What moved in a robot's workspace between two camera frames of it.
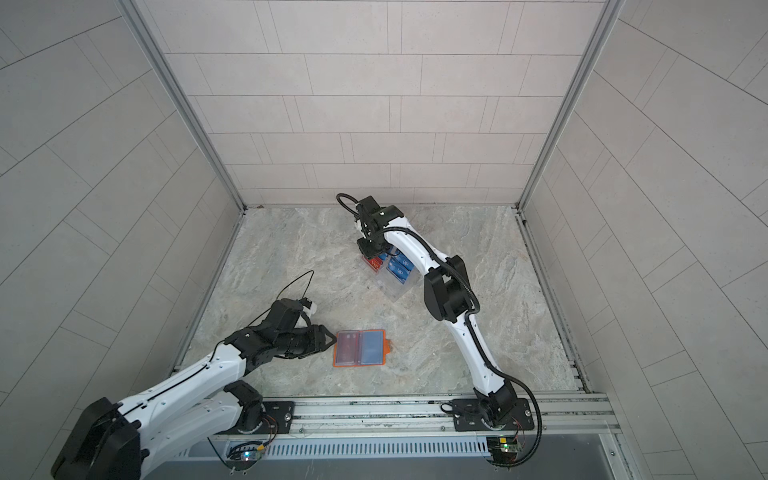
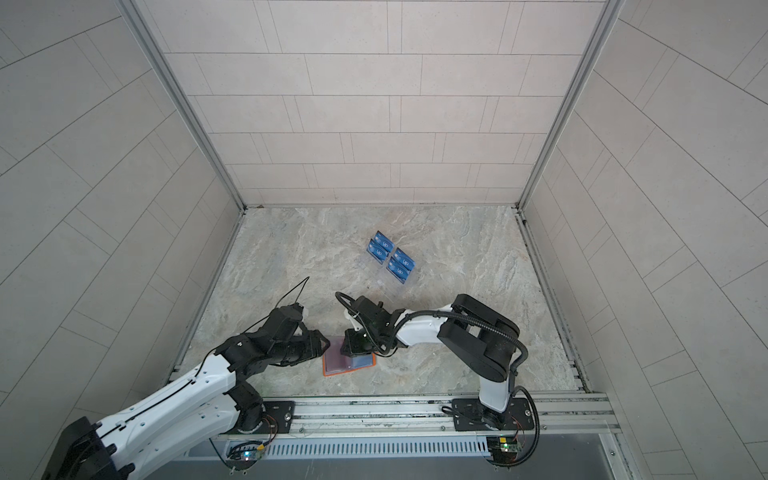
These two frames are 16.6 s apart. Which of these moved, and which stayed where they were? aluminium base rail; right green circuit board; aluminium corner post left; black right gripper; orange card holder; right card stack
Moved: orange card holder; black right gripper
Stayed: aluminium corner post left; right card stack; aluminium base rail; right green circuit board
